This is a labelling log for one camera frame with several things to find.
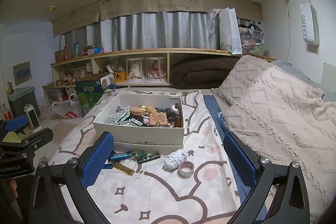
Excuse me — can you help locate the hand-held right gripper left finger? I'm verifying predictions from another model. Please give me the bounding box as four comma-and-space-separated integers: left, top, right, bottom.
29, 132, 114, 224

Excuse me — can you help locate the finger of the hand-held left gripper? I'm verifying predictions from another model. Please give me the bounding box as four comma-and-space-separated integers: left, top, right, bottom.
0, 115, 28, 139
0, 127, 54, 155

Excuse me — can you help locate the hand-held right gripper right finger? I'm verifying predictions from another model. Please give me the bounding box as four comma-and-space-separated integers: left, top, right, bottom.
223, 132, 307, 224

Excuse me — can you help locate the white cardboard box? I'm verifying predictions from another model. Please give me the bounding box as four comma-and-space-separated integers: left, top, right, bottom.
93, 93, 184, 146

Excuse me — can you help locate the person's left hand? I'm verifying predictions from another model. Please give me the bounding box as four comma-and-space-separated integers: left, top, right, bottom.
8, 177, 19, 199

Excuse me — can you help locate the yellow cloth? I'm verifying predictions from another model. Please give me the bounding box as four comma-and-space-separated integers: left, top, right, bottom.
3, 130, 22, 144

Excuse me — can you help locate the white space heater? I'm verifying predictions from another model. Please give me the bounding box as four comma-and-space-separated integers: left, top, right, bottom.
24, 105, 41, 130

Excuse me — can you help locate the grey storage box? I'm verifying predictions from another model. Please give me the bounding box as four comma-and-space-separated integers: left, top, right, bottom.
7, 86, 38, 117

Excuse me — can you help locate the blue plastic lighter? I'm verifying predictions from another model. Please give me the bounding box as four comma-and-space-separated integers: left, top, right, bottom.
108, 152, 133, 161

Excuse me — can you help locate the gold foil bar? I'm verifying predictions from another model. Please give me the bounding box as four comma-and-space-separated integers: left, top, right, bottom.
112, 162, 135, 176

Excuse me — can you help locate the white plastic bag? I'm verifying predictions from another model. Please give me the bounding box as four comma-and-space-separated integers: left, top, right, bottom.
51, 93, 84, 119

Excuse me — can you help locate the clear storage drawer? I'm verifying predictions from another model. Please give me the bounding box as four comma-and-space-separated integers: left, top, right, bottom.
45, 88, 77, 107

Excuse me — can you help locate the dark green lighter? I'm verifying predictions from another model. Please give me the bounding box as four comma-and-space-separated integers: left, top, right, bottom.
137, 153, 161, 164

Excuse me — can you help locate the blue quilt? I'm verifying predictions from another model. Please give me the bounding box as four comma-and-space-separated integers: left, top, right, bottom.
203, 95, 271, 224

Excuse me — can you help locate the tape roll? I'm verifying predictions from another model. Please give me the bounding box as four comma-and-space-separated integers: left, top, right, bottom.
179, 161, 195, 178

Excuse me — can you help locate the wooden oval box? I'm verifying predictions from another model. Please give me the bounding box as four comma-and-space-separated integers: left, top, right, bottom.
130, 106, 148, 117

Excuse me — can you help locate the printed bed cover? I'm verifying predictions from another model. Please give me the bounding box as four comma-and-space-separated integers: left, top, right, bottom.
49, 88, 242, 224

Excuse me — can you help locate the carved wooden block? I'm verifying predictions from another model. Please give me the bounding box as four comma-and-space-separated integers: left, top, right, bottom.
148, 112, 168, 127

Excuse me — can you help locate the blue green beer carton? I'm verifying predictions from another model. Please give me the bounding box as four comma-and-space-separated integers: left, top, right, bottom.
76, 72, 117, 94

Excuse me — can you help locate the brown cardboard box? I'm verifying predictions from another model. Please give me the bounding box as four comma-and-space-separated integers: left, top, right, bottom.
55, 49, 69, 62

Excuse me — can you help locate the cream tufted pillow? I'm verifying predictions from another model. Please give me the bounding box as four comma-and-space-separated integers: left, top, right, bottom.
211, 55, 324, 109

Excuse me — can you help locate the brown duvet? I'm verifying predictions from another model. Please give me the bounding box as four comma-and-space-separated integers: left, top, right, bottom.
171, 57, 240, 89

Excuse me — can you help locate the display case with white doll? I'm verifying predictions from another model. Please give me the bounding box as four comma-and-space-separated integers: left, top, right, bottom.
125, 57, 145, 82

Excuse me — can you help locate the grey pillow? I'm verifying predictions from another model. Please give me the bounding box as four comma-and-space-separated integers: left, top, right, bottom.
272, 59, 324, 88

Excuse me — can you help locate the display case with red doll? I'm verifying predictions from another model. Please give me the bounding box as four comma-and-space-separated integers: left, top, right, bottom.
145, 56, 168, 82

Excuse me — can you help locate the clear bin of packets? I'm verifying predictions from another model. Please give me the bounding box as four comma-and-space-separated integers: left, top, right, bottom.
238, 22, 265, 57

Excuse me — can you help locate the wooden shelf unit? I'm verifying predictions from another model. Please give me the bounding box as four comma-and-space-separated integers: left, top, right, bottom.
42, 48, 278, 106

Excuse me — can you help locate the grey curtain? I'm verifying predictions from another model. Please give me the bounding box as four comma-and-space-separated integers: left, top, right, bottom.
60, 11, 221, 52

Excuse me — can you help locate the hanging white paper bag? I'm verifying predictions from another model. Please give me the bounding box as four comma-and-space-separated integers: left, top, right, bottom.
299, 2, 320, 46

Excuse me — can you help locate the paper valance with drawings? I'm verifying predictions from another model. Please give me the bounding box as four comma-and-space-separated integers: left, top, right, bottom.
51, 0, 263, 39

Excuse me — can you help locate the hanging white cable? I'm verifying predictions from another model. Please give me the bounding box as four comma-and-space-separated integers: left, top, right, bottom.
280, 0, 292, 58

